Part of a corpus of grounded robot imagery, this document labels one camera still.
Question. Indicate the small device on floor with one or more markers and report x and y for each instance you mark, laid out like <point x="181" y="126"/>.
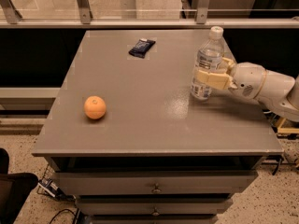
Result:
<point x="50" y="187"/>

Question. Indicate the black office chair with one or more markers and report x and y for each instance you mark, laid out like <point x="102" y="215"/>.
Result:
<point x="14" y="190"/>

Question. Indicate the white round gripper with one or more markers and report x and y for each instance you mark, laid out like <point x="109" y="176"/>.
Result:
<point x="248" y="78"/>

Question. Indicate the yellow metal frame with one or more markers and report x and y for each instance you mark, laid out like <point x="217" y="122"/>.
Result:
<point x="285" y="126"/>

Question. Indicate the metal glass railing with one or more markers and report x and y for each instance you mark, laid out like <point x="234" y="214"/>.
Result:
<point x="101" y="14"/>

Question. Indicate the clear plastic water bottle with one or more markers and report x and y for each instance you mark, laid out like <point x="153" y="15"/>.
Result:
<point x="208" y="59"/>

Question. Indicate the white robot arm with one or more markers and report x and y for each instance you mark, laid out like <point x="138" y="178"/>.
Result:
<point x="277" y="92"/>

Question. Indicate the top drawer knob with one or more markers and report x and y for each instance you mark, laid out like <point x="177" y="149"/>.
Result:
<point x="156" y="189"/>

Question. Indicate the grey drawer cabinet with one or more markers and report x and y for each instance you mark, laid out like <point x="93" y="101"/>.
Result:
<point x="153" y="132"/>

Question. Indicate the drawer knob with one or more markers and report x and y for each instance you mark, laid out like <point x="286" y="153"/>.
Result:
<point x="156" y="189"/>
<point x="155" y="212"/>

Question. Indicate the orange fruit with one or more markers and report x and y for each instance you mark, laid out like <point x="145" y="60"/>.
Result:
<point x="95" y="107"/>

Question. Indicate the dark blue snack packet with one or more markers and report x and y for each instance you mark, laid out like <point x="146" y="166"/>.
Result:
<point x="141" y="47"/>

